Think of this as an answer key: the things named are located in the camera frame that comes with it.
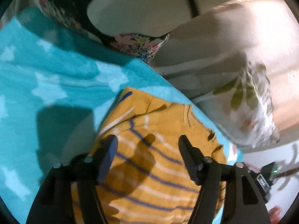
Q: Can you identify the mustard striped knit sweater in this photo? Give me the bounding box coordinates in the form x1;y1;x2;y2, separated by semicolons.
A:
70;86;228;224

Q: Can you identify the red plastic bag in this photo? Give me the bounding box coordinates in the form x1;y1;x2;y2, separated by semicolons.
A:
268;206;282;224

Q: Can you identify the white leaf print pillow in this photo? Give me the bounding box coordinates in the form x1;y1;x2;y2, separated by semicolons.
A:
192;62;280;149

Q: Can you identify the teal star fleece blanket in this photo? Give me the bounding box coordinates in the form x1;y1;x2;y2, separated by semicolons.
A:
0;7;244;224

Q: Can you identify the floral print pillow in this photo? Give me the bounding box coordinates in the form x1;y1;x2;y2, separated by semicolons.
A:
36;0;170;65

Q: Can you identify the black camera module on mount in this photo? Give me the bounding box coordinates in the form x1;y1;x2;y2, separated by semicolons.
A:
250;162;279;203

